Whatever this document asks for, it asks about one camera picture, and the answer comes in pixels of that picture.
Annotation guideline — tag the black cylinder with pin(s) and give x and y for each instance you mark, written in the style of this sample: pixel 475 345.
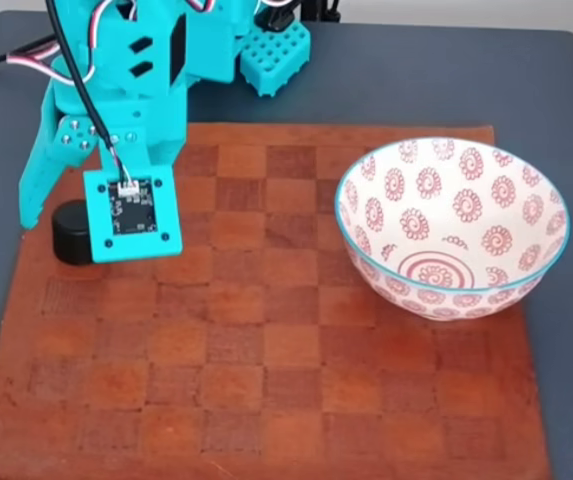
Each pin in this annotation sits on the black cylinder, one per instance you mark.
pixel 68 240

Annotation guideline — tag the white bowl with red flowers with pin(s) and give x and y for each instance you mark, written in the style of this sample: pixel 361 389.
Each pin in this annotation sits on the white bowl with red flowers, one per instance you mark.
pixel 446 220

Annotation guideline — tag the black clamp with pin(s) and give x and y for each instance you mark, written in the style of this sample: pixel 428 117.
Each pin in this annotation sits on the black clamp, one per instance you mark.
pixel 323 10

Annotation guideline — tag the brown leather chessboard mat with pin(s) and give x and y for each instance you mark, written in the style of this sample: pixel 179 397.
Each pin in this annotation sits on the brown leather chessboard mat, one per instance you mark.
pixel 241 350

